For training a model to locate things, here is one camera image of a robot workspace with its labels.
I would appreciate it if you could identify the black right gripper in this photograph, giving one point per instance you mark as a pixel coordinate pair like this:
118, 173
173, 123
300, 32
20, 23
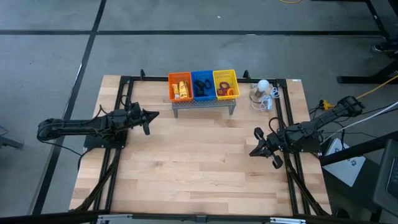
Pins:
278, 141

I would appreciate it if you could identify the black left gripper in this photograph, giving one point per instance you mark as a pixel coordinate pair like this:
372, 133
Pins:
135, 116

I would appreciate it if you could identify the yellow glue bottle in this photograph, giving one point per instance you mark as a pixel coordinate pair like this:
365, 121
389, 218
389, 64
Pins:
175, 91
183, 90

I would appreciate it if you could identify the orange plastic basket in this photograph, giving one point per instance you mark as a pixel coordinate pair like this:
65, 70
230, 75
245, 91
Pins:
180, 76

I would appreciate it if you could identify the black binder clip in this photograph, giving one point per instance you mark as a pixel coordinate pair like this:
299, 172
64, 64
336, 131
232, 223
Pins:
199, 88
207, 84

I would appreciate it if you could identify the blue plastic basket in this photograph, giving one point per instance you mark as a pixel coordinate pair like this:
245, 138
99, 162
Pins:
212, 93

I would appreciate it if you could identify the yellow plastic basket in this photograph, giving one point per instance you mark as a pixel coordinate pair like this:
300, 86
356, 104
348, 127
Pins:
224, 74

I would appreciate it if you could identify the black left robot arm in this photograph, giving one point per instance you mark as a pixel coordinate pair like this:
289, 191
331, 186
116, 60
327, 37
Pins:
77, 126

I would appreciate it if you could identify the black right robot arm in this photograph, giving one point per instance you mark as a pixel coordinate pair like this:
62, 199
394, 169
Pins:
326, 119

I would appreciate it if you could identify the grey perforated metal riser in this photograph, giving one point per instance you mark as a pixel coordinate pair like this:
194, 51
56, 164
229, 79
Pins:
202, 105

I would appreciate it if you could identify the white globe table lamp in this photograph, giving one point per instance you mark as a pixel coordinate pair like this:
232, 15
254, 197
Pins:
263, 84

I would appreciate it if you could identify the white cardboard box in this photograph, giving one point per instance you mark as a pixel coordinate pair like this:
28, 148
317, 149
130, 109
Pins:
345, 168

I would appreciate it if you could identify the black diagonal bar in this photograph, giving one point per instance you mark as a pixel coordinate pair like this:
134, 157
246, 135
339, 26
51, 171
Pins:
357, 151

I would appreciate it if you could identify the grey equipment case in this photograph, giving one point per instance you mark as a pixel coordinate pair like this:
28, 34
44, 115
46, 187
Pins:
388, 180

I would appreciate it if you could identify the black rig crossbeam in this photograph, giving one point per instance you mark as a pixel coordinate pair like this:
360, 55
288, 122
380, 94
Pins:
62, 216

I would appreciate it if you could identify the grey floor stand foot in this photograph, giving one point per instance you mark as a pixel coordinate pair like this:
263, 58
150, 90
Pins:
9, 141

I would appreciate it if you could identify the person's shoe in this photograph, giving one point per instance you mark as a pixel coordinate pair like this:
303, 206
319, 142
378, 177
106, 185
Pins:
385, 47

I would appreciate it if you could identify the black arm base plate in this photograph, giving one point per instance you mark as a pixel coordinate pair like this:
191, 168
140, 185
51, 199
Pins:
102, 143

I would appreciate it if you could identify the black neighbouring table frame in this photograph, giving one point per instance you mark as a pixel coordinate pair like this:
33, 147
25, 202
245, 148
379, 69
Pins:
357, 79

